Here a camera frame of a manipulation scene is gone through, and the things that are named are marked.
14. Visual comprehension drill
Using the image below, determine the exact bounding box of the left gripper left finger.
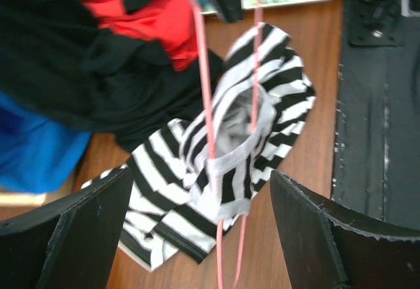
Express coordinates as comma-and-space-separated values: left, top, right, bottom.
1, 168, 133, 288

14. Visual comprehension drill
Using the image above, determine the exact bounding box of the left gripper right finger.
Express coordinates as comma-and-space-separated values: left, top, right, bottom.
270, 171, 419, 288

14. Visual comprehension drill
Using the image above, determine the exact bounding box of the pink wire hanger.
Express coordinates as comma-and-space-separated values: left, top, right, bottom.
189, 0, 263, 288

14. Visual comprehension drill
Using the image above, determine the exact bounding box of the black white striped tank top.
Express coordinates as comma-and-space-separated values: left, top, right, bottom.
81, 22, 316, 272

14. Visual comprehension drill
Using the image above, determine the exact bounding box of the blue tank top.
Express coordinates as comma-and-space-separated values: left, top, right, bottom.
1, 93, 91, 194

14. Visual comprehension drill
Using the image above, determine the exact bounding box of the wooden clothes rack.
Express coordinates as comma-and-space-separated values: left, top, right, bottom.
1, 168, 79, 207

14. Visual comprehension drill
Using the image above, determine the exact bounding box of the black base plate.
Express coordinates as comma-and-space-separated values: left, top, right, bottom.
331, 0, 419, 229

